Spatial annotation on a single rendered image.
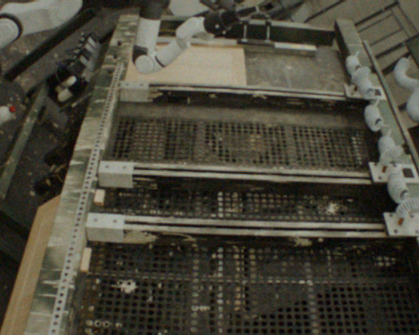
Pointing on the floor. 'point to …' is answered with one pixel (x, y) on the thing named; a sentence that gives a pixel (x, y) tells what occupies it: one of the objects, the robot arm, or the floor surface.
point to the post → (49, 45)
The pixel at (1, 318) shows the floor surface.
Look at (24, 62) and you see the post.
